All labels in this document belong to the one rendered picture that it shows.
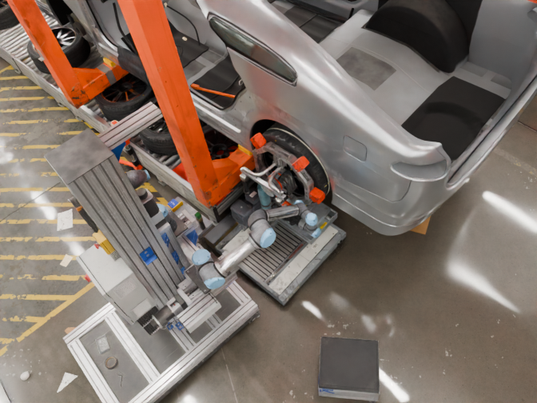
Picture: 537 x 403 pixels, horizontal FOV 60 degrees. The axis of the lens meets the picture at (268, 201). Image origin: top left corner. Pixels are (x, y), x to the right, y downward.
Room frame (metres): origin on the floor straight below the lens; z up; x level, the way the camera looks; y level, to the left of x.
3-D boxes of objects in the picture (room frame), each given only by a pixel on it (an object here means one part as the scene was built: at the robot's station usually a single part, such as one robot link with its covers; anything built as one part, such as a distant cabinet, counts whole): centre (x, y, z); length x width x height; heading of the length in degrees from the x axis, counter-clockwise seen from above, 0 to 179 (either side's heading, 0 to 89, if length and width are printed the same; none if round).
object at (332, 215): (2.27, -0.27, 0.13); 0.50 x 0.36 x 0.10; 39
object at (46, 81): (4.91, 2.03, 0.20); 1.00 x 0.86 x 0.39; 39
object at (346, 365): (0.88, -0.34, 0.17); 0.43 x 0.36 x 0.34; 75
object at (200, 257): (1.49, 0.48, 0.98); 0.13 x 0.12 x 0.14; 22
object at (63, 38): (4.99, 2.09, 0.39); 0.66 x 0.66 x 0.24
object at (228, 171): (2.54, 0.21, 0.69); 0.52 x 0.17 x 0.35; 129
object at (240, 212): (2.35, 0.12, 0.26); 0.42 x 0.18 x 0.35; 129
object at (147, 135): (3.42, 0.79, 0.39); 0.66 x 0.66 x 0.24
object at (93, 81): (4.04, 1.43, 0.69); 0.52 x 0.17 x 0.35; 129
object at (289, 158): (2.17, -0.14, 0.85); 0.54 x 0.07 x 0.54; 39
